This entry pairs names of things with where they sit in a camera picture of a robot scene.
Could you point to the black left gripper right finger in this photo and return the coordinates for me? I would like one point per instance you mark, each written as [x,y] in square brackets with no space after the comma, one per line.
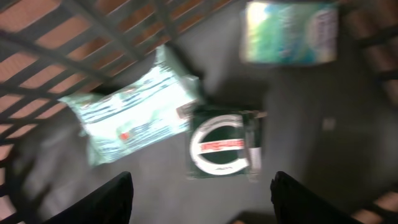
[295,204]

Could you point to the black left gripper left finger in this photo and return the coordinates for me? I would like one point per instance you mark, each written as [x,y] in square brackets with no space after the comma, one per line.
[109,204]

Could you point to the green Zam-Buk tin box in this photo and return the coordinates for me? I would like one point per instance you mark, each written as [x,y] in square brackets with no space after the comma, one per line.
[224,142]

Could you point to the pale green wet wipes pack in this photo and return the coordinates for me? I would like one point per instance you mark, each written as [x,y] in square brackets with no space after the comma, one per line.
[155,107]

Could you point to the green tissue pack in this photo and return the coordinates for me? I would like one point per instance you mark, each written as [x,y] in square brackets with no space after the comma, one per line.
[300,33]

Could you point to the dark grey mesh basket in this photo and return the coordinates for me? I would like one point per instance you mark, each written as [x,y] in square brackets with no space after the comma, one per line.
[331,126]

